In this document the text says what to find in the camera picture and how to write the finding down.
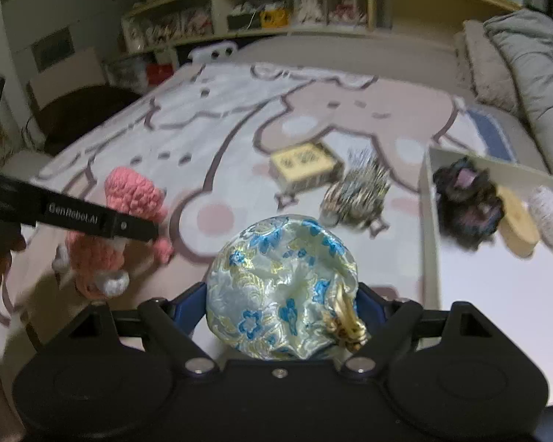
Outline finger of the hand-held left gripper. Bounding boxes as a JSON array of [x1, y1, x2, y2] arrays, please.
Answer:
[[0, 168, 160, 243]]

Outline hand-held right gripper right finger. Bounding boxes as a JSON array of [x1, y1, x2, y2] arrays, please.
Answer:
[[340, 283, 496, 376]]

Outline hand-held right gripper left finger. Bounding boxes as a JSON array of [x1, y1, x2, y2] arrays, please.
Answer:
[[51, 281, 219, 378]]

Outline pink crochet doll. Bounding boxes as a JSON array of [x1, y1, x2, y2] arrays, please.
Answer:
[[53, 167, 175, 302]]

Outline blue floral brocade pouch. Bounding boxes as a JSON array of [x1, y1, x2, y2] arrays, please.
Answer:
[[206, 214, 368, 361]]

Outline white cardboard box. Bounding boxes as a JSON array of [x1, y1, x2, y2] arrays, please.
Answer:
[[421, 146, 553, 408]]

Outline dark crochet flower piece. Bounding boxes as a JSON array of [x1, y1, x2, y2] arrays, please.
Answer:
[[432, 157, 505, 249]]

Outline wooden comb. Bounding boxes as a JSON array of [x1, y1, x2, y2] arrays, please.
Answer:
[[498, 184, 542, 257]]

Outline white yarn ball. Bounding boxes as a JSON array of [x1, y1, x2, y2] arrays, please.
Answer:
[[528, 185, 553, 249]]

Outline beige seat cushion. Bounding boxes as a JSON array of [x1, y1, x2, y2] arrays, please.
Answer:
[[2, 150, 51, 180]]

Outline dark brown cushion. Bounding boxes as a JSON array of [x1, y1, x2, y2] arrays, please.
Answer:
[[41, 85, 141, 155]]

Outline clear storage bin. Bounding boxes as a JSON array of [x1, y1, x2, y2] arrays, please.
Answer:
[[106, 57, 148, 88]]

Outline small yellow patterned box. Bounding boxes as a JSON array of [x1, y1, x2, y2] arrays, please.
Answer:
[[269, 142, 344, 192]]

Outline red box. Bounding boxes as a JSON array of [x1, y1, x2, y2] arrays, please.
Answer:
[[146, 64, 180, 87]]

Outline cartoon printed blanket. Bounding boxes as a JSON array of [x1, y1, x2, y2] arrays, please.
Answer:
[[0, 62, 549, 378]]

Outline figurine picture box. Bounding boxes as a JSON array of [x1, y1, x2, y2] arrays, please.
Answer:
[[177, 7, 213, 38], [143, 18, 180, 47]]

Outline beige bed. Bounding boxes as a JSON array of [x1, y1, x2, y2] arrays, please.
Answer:
[[230, 34, 551, 176]]

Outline dark green box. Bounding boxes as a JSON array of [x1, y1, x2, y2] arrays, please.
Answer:
[[227, 11, 259, 32]]

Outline beige fuzzy pillow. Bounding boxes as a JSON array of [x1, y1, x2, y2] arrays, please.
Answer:
[[454, 19, 521, 113]]

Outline grey comforter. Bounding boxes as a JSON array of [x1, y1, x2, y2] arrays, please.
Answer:
[[483, 8, 553, 180]]

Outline grey spiky hedgehog keychain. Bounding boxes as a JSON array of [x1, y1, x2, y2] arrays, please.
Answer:
[[319, 147, 392, 231]]

